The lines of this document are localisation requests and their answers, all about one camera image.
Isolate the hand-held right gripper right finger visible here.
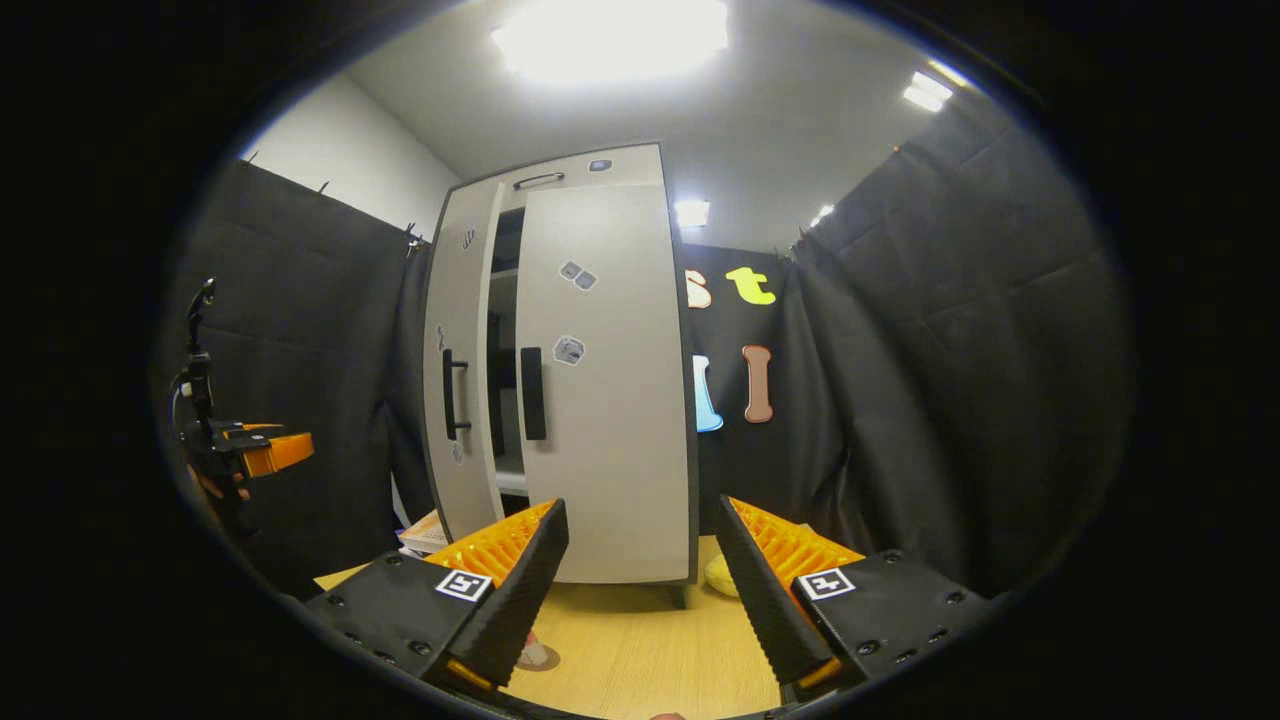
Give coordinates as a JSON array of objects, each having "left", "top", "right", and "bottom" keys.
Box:
[{"left": 715, "top": 493, "right": 1006, "bottom": 703}]

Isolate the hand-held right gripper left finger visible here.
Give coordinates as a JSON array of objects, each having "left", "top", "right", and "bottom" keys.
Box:
[{"left": 300, "top": 497, "right": 571, "bottom": 696}]

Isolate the white cabinet door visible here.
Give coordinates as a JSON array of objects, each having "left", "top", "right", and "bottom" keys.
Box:
[
  {"left": 513, "top": 183, "right": 698, "bottom": 586},
  {"left": 420, "top": 180, "right": 506, "bottom": 546}
]

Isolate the white cabinet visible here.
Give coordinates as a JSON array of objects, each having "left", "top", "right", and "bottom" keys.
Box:
[{"left": 420, "top": 142, "right": 701, "bottom": 586}]

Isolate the stack of books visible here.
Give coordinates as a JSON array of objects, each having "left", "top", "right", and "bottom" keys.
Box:
[{"left": 398, "top": 508, "right": 451, "bottom": 557}]

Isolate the black backdrop cloth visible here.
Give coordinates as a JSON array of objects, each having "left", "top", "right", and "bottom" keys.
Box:
[{"left": 160, "top": 95, "right": 1136, "bottom": 601}]

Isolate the large ceiling light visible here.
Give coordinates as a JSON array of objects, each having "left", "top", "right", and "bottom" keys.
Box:
[{"left": 490, "top": 0, "right": 731, "bottom": 86}]

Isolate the black door handle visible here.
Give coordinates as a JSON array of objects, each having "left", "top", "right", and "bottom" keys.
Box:
[
  {"left": 442, "top": 348, "right": 472, "bottom": 442},
  {"left": 520, "top": 346, "right": 549, "bottom": 442}
]

